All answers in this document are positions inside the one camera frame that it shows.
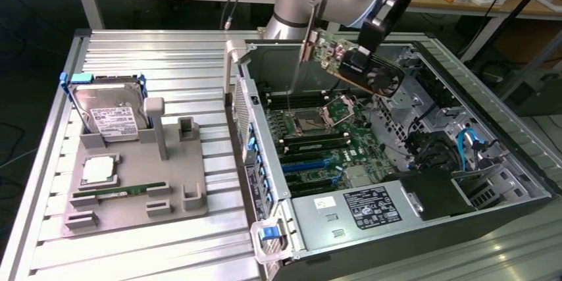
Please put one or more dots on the graphics card with black fan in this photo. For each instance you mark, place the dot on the graphics card with black fan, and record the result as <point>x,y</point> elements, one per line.
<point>382,77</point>

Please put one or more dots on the blue expansion slot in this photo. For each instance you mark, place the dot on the blue expansion slot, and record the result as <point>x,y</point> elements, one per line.
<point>303,166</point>

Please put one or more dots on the long black expansion slot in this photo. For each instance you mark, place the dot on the long black expansion slot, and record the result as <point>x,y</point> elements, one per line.
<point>307,183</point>
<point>309,191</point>

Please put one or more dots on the black slanted pole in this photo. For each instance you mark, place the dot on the black slanted pole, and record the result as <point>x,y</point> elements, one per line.
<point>504,17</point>

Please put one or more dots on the metal socket cover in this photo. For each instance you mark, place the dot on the metal socket cover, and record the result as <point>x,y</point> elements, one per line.
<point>342,110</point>

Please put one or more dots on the silver disk bay cage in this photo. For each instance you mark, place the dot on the silver disk bay cage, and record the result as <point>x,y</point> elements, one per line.
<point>403,113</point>

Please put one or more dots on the thin metal locking lever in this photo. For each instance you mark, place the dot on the thin metal locking lever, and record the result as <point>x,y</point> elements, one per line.
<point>289,100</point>

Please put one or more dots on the CPU socket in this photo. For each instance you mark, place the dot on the CPU socket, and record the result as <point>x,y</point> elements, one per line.
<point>309,122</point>

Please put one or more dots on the green motherboard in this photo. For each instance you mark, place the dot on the green motherboard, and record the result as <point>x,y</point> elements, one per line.
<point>359,143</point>

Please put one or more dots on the silver chipset heatsink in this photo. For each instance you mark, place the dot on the silver chipset heatsink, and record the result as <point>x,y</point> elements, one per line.
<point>360,176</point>

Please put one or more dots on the black plastic air shroud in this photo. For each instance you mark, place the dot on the black plastic air shroud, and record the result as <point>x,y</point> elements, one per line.
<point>439,198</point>

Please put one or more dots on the grey power supply unit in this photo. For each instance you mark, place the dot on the grey power supply unit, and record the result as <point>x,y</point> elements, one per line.
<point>316,225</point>

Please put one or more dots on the black open PC case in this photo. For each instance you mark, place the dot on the black open PC case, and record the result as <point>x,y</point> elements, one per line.
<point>439,238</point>

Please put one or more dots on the blue case latch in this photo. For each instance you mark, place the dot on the blue case latch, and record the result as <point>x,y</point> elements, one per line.
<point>267,233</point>

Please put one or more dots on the silver hard disk blue carrier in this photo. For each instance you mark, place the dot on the silver hard disk blue carrier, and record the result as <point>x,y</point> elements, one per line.
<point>109,113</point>

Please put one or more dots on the green RAM stick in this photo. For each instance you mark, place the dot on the green RAM stick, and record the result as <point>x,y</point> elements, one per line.
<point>127,191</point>

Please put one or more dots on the silver CPU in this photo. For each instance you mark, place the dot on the silver CPU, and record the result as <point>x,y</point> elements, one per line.
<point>100,169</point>

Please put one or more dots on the grey parts rack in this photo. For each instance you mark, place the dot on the grey parts rack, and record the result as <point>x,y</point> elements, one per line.
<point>131,212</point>

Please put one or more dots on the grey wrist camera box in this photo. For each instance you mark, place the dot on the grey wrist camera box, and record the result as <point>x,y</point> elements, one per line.
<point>375,6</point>

